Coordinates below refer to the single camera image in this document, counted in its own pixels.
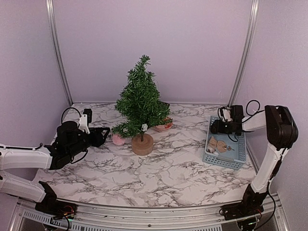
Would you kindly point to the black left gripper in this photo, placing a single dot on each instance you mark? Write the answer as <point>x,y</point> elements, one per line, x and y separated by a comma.
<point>100,130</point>

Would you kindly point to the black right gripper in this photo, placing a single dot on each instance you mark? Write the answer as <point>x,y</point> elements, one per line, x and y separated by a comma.
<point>217,127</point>

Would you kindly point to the pink pompom ornament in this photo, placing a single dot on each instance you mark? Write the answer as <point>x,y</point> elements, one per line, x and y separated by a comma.
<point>117,139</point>

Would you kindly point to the light blue perforated basket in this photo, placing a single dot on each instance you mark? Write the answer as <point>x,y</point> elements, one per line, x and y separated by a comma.
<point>229,159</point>

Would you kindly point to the white light battery box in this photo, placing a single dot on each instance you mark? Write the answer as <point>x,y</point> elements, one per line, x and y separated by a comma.
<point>144,127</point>

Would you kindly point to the small green christmas tree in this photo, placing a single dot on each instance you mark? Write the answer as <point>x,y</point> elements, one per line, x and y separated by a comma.
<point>140,103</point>

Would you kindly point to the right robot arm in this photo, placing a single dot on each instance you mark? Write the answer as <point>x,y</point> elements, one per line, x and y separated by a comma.
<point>282,133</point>

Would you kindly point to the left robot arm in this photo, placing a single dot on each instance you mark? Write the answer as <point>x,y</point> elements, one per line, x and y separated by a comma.
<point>22,157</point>

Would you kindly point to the beige fabric ornament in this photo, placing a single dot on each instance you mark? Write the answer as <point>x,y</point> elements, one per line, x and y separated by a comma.
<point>218,145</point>

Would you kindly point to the white grey small ornament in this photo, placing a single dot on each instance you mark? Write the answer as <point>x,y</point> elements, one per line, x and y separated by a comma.
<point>211,150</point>

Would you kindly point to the orange white patterned bowl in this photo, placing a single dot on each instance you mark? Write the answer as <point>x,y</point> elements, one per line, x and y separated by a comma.
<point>166,126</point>

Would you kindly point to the black floral square plate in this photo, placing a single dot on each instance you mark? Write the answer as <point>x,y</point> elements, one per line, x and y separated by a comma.
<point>167,105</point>

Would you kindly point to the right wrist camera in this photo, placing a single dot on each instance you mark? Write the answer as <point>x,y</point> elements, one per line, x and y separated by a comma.
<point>224,113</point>

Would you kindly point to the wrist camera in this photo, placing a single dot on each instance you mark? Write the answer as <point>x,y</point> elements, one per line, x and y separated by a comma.
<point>84,121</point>
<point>224,113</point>

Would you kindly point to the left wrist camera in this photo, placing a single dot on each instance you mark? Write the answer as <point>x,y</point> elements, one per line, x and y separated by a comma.
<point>84,121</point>

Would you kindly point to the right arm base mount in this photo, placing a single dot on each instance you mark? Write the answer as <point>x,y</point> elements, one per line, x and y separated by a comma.
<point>243,208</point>

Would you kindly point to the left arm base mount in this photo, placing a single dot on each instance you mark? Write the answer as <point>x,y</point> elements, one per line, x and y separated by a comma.
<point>51,205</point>

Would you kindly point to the right aluminium frame post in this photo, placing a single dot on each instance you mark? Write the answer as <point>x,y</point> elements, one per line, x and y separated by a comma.
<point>246,50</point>

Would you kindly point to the aluminium frame post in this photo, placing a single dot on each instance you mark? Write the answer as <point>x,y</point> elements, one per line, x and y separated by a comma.
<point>246,50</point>
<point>57,50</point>

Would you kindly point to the left aluminium frame post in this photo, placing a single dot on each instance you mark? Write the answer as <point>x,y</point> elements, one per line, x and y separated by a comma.
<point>57,50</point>

